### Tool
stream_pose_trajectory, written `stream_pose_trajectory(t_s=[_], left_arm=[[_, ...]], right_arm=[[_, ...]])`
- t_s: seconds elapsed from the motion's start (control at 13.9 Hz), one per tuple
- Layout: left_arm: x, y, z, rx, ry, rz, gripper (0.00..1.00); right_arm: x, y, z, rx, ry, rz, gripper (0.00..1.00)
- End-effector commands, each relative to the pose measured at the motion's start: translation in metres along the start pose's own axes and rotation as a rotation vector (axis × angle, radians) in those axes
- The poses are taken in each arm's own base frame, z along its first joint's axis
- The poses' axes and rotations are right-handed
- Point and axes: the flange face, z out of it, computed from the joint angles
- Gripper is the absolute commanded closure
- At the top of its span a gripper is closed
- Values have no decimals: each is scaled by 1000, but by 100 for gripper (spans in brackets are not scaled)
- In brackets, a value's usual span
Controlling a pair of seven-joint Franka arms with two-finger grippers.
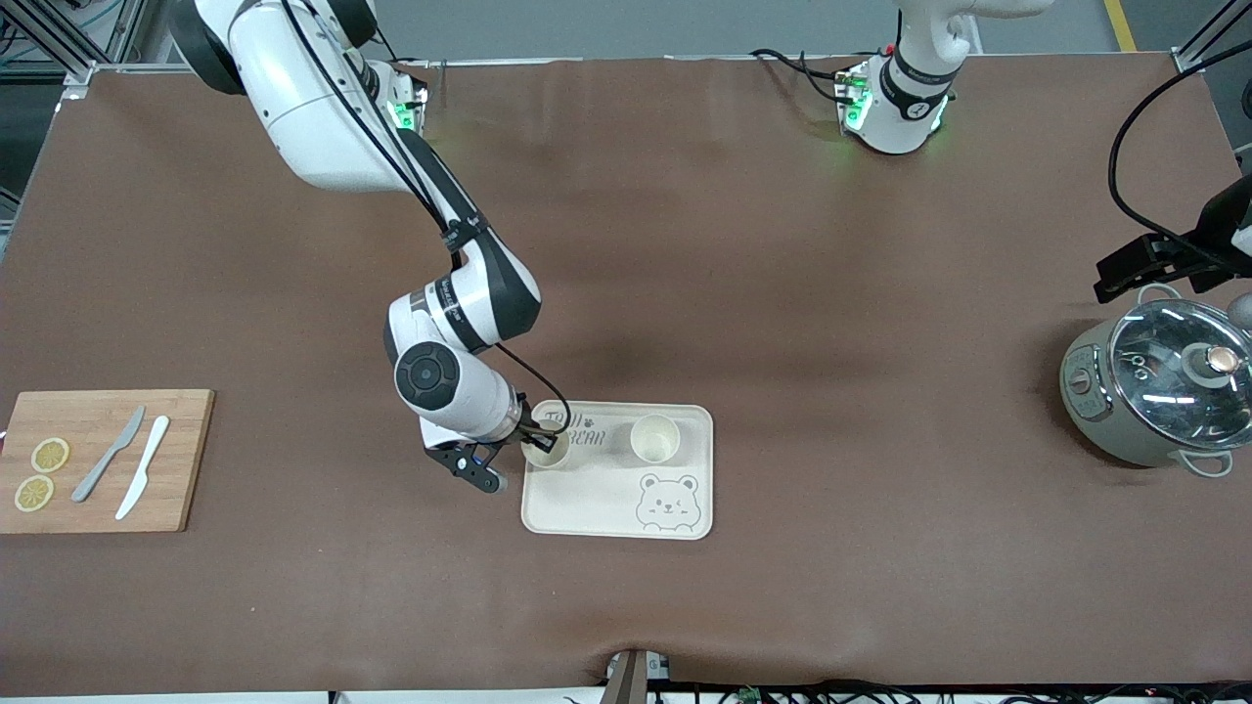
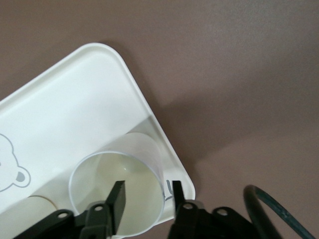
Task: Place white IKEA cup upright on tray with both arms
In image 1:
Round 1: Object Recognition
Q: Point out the white plastic cup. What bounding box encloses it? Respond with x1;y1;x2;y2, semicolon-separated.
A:
521;418;573;470
629;414;683;463

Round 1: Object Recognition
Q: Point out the cream tray with bear print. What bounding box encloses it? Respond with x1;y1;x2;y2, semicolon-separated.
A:
520;400;715;541

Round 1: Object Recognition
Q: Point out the glass pot lid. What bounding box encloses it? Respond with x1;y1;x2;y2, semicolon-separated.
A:
1108;298;1252;453

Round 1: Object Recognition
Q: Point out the grey electric cooking pot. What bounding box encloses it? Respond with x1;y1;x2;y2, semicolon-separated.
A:
1059;284;1252;478

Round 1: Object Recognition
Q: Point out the bamboo cutting board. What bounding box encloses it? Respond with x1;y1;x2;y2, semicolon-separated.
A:
0;389;216;535

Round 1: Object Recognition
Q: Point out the white plastic knife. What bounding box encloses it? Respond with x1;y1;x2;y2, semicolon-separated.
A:
114;416;171;521

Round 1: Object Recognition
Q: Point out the grey plastic knife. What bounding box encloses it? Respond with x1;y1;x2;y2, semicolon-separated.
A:
70;405;147;504

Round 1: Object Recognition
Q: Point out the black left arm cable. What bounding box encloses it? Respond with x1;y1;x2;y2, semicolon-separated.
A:
1107;37;1252;257

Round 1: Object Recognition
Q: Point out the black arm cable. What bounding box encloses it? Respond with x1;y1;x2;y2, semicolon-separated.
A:
282;0;573;436
1107;37;1252;257

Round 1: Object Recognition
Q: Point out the aluminium frame profile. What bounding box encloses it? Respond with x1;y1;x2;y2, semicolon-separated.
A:
1172;0;1252;74
0;0;104;94

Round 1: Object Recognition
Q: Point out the metal table edge bracket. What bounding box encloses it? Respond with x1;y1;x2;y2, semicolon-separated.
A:
604;647;672;704

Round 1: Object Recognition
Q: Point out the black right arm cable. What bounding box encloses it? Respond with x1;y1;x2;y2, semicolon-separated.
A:
282;0;573;436

